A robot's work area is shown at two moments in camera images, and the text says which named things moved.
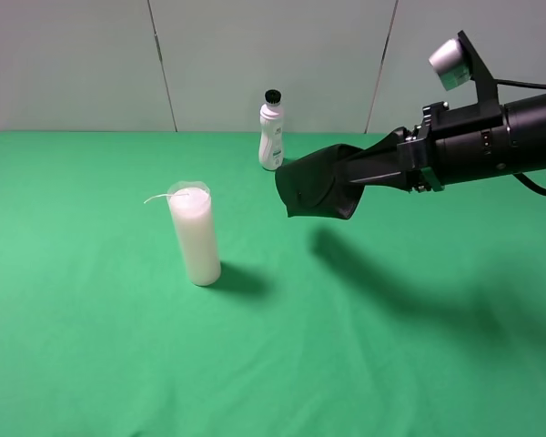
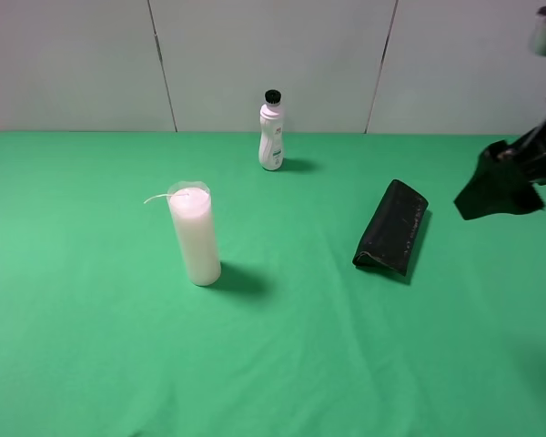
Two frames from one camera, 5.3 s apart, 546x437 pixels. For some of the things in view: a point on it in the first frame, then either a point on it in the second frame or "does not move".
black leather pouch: (309, 186) → (389, 238)
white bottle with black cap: (271, 150) does not move
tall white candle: (191, 206) does not move
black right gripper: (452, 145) → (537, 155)
